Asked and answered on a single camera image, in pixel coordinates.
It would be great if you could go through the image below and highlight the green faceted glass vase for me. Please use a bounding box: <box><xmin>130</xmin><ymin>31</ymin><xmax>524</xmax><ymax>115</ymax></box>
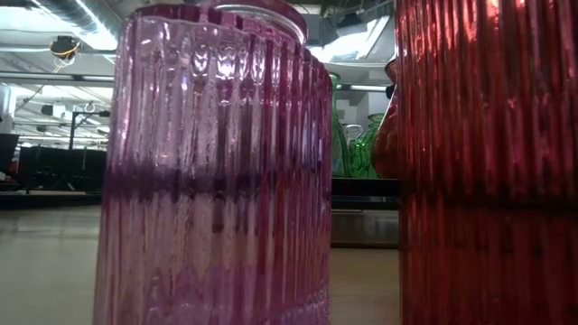
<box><xmin>331</xmin><ymin>71</ymin><xmax>352</xmax><ymax>178</ymax></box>

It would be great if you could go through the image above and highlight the round green glass vase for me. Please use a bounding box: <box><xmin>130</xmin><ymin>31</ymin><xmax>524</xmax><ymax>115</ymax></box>
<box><xmin>348</xmin><ymin>112</ymin><xmax>386</xmax><ymax>180</ymax></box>

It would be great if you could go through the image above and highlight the pink ribbed cylinder vase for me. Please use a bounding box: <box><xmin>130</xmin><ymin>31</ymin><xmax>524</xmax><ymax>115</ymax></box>
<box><xmin>92</xmin><ymin>0</ymin><xmax>334</xmax><ymax>325</ymax></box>

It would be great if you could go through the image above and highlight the wide red glass vase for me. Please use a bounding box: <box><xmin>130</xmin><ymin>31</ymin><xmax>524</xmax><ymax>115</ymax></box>
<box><xmin>371</xmin><ymin>57</ymin><xmax>401</xmax><ymax>180</ymax></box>

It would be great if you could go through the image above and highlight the red ribbed cylinder vase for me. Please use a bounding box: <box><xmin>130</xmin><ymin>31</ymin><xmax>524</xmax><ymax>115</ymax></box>
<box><xmin>396</xmin><ymin>0</ymin><xmax>578</xmax><ymax>325</ymax></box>

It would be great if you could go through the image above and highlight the ceiling light strip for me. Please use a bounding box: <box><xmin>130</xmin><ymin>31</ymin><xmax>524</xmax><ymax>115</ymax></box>
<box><xmin>338</xmin><ymin>83</ymin><xmax>388</xmax><ymax>93</ymax></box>

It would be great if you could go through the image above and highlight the row of black desks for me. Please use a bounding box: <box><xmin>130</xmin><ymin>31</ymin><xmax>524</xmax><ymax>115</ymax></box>
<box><xmin>16</xmin><ymin>144</ymin><xmax>106</xmax><ymax>193</ymax></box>

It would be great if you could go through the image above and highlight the black chair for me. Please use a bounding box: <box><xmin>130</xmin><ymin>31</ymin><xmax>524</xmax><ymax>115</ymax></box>
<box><xmin>0</xmin><ymin>133</ymin><xmax>21</xmax><ymax>181</ymax></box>

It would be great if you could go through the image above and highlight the black stand frame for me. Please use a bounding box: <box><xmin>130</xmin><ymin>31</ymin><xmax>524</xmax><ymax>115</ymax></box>
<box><xmin>67</xmin><ymin>109</ymin><xmax>110</xmax><ymax>151</ymax></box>

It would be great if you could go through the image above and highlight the black yellow ceiling cable reel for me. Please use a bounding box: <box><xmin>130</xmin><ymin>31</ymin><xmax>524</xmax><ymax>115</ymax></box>
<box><xmin>48</xmin><ymin>34</ymin><xmax>82</xmax><ymax>74</ymax></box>

